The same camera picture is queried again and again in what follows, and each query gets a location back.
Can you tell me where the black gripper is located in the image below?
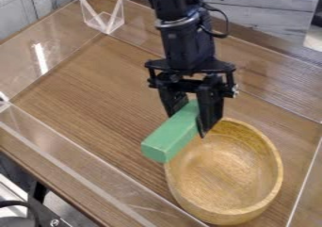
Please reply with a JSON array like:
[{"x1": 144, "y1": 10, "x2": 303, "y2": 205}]
[{"x1": 144, "y1": 58, "x2": 237, "y2": 138}]

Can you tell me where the green rectangular block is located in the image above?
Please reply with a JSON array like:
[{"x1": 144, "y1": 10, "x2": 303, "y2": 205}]
[{"x1": 140, "y1": 100, "x2": 199, "y2": 163}]

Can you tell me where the brown wooden bowl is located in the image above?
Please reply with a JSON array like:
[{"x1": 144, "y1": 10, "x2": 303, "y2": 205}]
[{"x1": 164, "y1": 118, "x2": 283, "y2": 225}]

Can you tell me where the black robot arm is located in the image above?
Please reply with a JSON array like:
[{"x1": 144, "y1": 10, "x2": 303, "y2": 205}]
[{"x1": 144, "y1": 0, "x2": 236, "y2": 135}]

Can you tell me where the black metal table leg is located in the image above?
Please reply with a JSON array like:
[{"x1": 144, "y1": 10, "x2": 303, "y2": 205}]
[{"x1": 28, "y1": 181, "x2": 72, "y2": 227}]

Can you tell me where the clear acrylic corner bracket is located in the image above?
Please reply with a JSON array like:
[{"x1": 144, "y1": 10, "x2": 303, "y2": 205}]
[{"x1": 78, "y1": 0, "x2": 124, "y2": 35}]

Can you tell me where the clear acrylic front wall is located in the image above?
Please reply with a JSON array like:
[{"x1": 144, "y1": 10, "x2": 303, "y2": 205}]
[{"x1": 0, "y1": 89, "x2": 207, "y2": 227}]

